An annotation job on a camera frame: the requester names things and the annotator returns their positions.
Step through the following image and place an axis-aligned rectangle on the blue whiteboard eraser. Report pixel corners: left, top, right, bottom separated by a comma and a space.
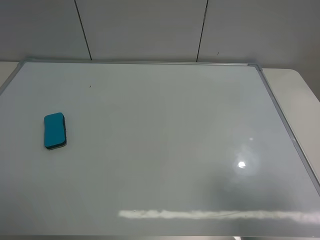
44, 112, 67, 150

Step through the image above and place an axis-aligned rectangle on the white whiteboard with aluminium frame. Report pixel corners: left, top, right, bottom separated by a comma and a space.
0, 60, 320, 238

